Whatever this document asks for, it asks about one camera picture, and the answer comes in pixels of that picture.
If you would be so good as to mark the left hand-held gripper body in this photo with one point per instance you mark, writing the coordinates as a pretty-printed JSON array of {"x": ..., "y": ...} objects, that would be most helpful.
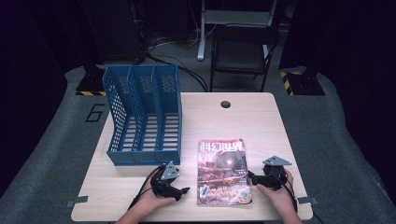
[{"x": 165, "y": 183}]

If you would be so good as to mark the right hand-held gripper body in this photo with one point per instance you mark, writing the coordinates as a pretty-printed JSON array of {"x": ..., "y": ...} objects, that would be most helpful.
[{"x": 275, "y": 174}]

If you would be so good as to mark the colourful magazine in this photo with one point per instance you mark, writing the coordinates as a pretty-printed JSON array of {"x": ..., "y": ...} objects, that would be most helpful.
[{"x": 222, "y": 174}]

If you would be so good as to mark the blue plastic file rack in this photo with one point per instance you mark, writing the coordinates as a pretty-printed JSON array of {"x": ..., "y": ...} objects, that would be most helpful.
[{"x": 141, "y": 93}]

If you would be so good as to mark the person's left hand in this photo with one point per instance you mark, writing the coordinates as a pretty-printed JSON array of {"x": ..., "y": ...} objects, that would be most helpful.
[{"x": 152, "y": 199}]

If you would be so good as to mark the person's right hand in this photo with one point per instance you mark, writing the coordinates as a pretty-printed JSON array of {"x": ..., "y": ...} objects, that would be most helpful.
[{"x": 277, "y": 194}]

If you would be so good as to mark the black stand base, striped tape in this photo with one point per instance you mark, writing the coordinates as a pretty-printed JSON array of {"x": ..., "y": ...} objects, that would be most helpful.
[
  {"x": 91, "y": 82},
  {"x": 303, "y": 82}
]

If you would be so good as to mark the black folding chair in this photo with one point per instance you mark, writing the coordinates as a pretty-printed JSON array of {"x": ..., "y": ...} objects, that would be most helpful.
[{"x": 241, "y": 51}]

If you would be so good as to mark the dark cabinet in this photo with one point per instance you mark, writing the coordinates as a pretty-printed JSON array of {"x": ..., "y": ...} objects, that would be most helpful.
[{"x": 112, "y": 28}]

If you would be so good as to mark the grey table edge bracket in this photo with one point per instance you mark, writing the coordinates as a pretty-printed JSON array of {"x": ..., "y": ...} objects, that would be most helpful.
[
  {"x": 307, "y": 200},
  {"x": 77, "y": 201}
]

